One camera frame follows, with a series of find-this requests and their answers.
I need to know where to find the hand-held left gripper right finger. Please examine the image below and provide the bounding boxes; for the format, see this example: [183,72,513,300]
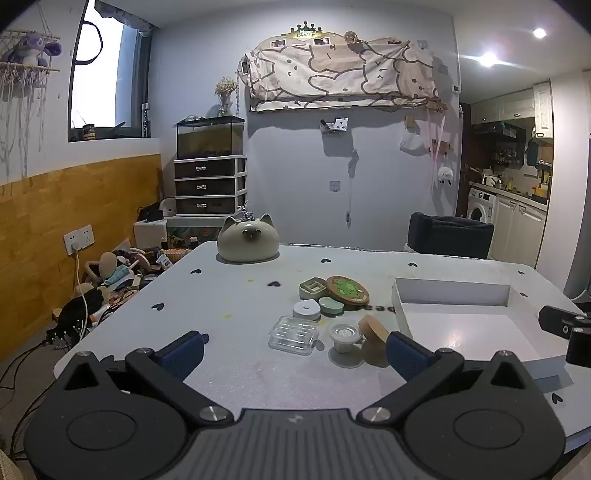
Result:
[358,330,537,425]

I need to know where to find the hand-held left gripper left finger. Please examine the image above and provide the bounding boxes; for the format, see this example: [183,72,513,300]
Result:
[55,330,234,426]

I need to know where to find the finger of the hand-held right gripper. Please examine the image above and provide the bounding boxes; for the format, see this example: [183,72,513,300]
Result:
[566,318,591,365]
[539,305,587,340]

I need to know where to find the round wooden lid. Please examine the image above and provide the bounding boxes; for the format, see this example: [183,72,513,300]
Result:
[358,315,391,344]

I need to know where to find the white cardboard box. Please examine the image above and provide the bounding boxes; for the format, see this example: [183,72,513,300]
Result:
[392,277,573,377]

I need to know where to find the white suction cup holder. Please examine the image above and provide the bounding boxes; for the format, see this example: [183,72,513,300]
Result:
[327,322,362,354]

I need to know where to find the round green cartoon coaster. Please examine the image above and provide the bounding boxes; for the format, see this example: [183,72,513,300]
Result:
[325,275,371,309]

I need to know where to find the white round case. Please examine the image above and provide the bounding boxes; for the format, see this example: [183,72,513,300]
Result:
[292,300,321,322]

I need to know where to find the clear plastic box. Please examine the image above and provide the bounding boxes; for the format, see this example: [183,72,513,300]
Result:
[268,316,320,356]

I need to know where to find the beige compartment box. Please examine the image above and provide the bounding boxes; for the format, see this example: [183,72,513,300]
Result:
[299,277,329,301]

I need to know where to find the white lower kitchen cabinets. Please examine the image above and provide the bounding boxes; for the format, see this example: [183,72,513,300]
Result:
[489,194,549,269]

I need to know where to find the white kitchen cabinets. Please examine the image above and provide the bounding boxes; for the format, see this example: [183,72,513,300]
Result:
[489,194,549,269]
[471,83,553,139]

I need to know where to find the pile of floor clutter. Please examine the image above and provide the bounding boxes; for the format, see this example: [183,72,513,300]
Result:
[53,235,195,333]

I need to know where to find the cream cat-shaped ceramic jar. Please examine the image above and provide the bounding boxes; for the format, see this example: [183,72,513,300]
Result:
[217,213,280,265]

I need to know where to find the white washing machine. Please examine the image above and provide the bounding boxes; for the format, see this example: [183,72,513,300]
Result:
[468,187,497,224]

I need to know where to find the black bag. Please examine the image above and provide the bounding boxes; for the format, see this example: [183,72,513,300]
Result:
[137,199,165,223]

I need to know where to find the dark drawer cabinet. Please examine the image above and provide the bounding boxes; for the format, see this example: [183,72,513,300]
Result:
[174,156,247,217]

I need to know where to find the white hanging bag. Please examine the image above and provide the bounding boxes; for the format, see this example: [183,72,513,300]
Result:
[399,131,435,155]

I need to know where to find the glass fish tank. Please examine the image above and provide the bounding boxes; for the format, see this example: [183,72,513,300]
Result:
[175,115,245,160]

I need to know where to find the white upper kitchen cabinets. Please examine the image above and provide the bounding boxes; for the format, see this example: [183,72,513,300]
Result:
[471,83,553,139]

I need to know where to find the vase of dried flowers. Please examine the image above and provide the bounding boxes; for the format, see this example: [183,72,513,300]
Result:
[215,76,238,117]

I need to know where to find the window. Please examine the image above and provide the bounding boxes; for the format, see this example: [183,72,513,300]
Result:
[68,0,153,143]

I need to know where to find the cartoon printed cloth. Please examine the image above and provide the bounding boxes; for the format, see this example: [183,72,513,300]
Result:
[240,30,441,113]

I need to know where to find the purple plush toy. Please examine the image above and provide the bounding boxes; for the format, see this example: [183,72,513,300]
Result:
[0,30,63,68]

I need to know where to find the gold crown decoration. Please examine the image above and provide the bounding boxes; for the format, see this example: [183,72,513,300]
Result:
[277,21,321,40]

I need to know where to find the white cable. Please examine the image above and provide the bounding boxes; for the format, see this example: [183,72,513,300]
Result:
[69,248,92,342]

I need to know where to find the white wall socket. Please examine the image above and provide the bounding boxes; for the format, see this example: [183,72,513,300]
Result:
[64,224,95,256]

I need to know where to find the clear wall holder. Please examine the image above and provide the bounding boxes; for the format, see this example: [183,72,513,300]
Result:
[320,116,349,136]

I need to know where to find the macrame wall hanger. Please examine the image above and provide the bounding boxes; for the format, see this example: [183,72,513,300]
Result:
[0,28,61,155]

